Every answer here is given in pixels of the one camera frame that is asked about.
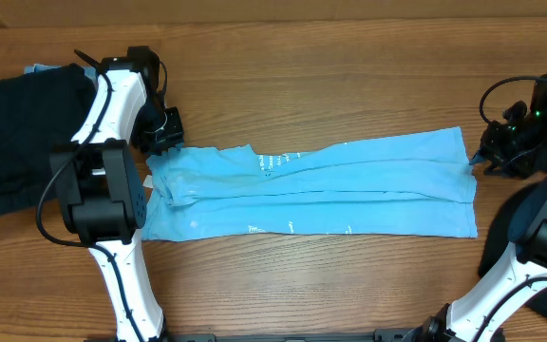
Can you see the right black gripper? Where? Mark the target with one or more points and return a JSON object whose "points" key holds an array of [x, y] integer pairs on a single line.
{"points": [[495, 153]]}

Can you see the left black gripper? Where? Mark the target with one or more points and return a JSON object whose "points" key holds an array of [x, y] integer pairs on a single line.
{"points": [[175, 132]]}

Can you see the light blue printed t-shirt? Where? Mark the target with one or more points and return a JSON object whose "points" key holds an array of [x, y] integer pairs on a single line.
{"points": [[419, 184]]}

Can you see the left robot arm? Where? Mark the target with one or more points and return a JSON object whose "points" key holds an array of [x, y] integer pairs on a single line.
{"points": [[99, 189]]}

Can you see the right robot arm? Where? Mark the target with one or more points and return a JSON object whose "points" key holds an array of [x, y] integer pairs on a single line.
{"points": [[521, 271]]}

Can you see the folded blue denim garment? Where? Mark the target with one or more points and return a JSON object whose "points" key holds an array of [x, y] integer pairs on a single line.
{"points": [[89, 71]]}

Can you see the folded black garment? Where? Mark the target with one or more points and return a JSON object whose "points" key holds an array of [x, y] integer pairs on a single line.
{"points": [[37, 111]]}

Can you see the black t-shirt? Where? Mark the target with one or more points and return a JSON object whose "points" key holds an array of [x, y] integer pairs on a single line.
{"points": [[497, 241]]}

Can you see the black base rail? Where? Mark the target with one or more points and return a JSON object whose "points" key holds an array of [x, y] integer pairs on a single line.
{"points": [[292, 337]]}

